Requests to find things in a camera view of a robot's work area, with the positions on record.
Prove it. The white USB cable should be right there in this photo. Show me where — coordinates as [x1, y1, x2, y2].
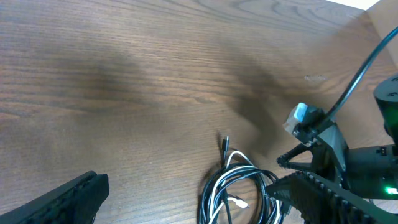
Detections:
[207, 150, 282, 224]

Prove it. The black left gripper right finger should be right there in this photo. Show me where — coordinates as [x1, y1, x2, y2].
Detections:
[267, 171, 397, 224]

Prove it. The black USB cable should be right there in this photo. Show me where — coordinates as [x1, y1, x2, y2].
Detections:
[197, 135, 293, 224]

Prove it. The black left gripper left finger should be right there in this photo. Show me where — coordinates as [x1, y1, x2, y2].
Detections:
[1, 171, 109, 223]

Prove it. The black right camera cable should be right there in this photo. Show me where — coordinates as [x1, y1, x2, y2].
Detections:
[323, 26, 398, 125]

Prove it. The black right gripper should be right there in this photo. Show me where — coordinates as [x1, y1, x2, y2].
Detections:
[275, 124, 398, 200]

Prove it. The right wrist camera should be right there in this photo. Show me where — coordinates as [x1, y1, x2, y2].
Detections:
[283, 102, 325, 147]

